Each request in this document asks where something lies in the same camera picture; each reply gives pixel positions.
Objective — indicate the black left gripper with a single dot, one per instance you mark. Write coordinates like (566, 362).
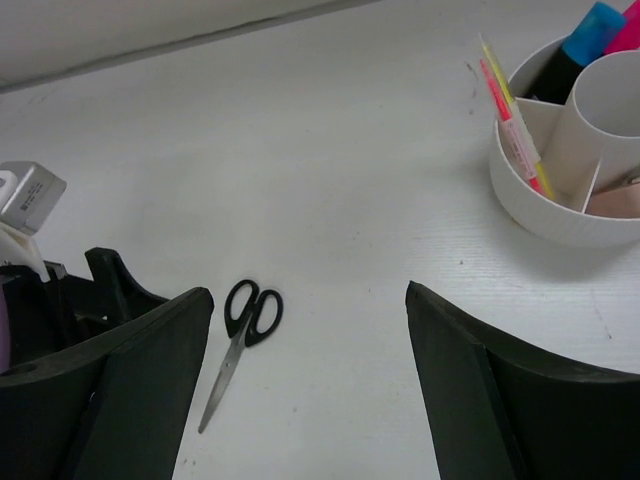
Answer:
(38, 319)

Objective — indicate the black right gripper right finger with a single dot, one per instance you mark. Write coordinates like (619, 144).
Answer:
(501, 408)

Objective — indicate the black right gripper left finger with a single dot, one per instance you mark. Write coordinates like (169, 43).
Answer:
(111, 407)

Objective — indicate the black handled scissors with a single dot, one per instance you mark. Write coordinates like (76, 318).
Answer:
(243, 332)

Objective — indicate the yellow pen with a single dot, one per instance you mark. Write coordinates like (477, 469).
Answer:
(526, 137)

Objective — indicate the pink black highlighter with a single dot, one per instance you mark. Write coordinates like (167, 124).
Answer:
(628, 39)

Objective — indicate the blue black highlighter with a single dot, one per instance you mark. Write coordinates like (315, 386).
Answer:
(584, 45)

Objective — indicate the pink pen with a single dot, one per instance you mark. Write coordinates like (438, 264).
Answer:
(510, 130)

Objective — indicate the white round compartment container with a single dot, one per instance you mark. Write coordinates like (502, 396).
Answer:
(586, 144)

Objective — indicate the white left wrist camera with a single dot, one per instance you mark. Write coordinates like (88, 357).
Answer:
(29, 193)

